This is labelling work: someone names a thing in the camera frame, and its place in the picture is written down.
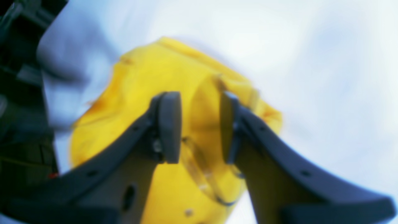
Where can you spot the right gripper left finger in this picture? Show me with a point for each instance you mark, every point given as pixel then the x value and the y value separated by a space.
pixel 111 187

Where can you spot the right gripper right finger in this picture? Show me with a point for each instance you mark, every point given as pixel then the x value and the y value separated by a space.
pixel 286 188

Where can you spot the yellow T-shirt with script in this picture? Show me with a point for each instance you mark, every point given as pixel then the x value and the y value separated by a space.
pixel 199 187

